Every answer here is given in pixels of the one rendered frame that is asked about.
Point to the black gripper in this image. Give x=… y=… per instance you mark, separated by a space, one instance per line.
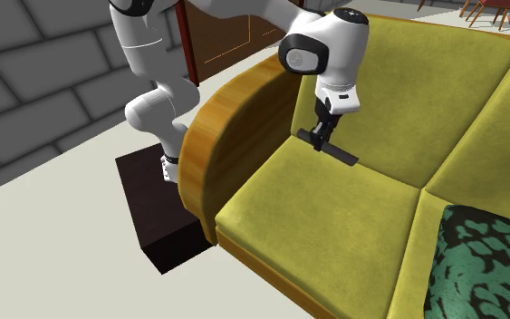
x=325 y=112

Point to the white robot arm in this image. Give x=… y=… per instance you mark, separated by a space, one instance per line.
x=316 y=39

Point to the black remote control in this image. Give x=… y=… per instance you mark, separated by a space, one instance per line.
x=343 y=155

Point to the dark robot stand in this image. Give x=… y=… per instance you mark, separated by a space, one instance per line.
x=157 y=212

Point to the green black patterned pillow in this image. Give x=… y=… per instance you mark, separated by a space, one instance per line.
x=484 y=265

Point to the red wooden chair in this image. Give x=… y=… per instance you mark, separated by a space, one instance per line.
x=488 y=6

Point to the yellow sofa with wooden frame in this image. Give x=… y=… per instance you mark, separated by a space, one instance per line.
x=325 y=221

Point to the brown door with red frame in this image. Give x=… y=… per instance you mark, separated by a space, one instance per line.
x=228 y=35

